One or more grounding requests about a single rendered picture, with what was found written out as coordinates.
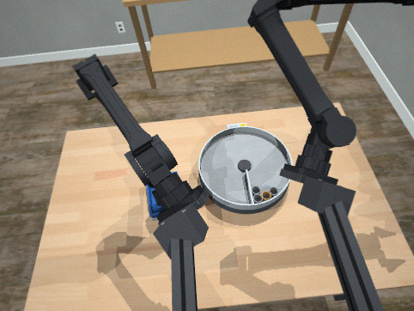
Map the bronze bushing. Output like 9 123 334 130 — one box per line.
262 191 271 202

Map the grey metal ring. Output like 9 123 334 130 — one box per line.
269 186 278 198
253 194 263 204
252 186 261 196

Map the blue open tray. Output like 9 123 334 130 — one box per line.
146 185 163 218

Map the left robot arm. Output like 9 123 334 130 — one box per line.
72 54 204 222

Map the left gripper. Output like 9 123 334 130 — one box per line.
152 190 161 206

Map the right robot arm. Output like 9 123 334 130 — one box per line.
247 0 414 185

